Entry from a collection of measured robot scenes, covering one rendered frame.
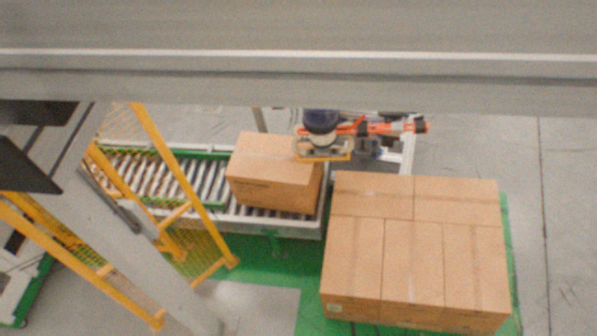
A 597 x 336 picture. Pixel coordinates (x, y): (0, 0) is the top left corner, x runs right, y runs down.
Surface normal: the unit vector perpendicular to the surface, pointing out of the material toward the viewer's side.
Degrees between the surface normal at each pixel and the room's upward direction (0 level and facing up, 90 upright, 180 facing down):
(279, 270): 0
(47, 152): 90
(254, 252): 0
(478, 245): 0
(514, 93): 90
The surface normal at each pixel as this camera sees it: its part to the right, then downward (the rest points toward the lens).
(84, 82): -0.15, 0.82
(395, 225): -0.11, -0.57
